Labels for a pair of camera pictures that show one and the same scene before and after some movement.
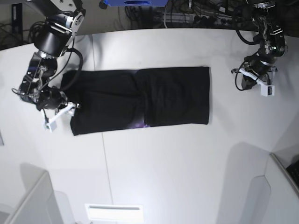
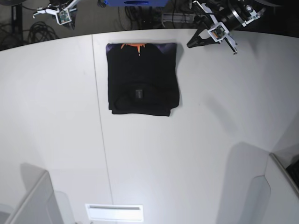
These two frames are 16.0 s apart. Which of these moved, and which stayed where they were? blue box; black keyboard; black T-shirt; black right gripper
Moved: black T-shirt; black right gripper
Stayed: blue box; black keyboard
